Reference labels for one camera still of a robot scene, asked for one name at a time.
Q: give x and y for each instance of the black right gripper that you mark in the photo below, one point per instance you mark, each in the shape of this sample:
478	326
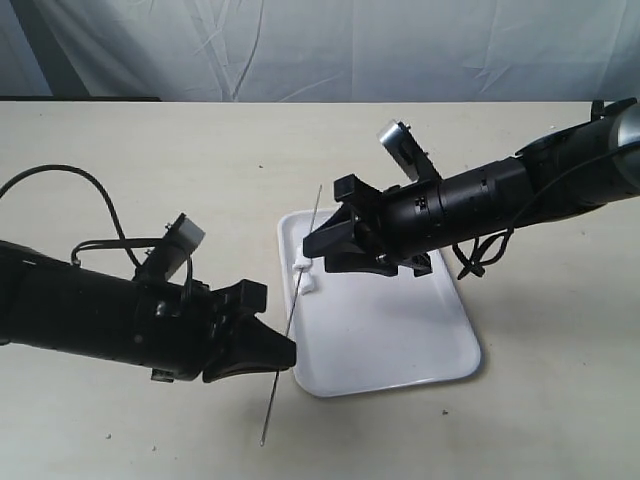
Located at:
375	232

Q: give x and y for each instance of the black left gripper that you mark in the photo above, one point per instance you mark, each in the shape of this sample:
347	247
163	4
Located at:
189	332

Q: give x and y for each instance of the thin metal skewer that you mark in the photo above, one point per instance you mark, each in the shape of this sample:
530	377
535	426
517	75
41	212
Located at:
275	382

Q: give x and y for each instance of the white marshmallow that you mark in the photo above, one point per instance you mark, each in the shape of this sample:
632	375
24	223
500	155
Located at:
307	283
302	263

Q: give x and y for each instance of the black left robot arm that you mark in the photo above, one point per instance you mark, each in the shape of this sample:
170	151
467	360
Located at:
50	304

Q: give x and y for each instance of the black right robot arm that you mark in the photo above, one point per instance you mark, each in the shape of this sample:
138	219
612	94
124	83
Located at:
567	173

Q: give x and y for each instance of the white plastic tray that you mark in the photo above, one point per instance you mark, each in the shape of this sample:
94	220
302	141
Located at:
361	333

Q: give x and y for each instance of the blue-grey backdrop cloth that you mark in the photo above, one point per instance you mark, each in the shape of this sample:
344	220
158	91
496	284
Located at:
321	51

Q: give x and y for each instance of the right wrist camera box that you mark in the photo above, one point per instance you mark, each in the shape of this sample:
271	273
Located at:
398	141

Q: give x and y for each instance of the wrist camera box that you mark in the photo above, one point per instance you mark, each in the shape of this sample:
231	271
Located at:
398	141
174	248

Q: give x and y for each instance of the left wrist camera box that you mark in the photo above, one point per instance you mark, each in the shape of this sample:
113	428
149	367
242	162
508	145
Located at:
174	248

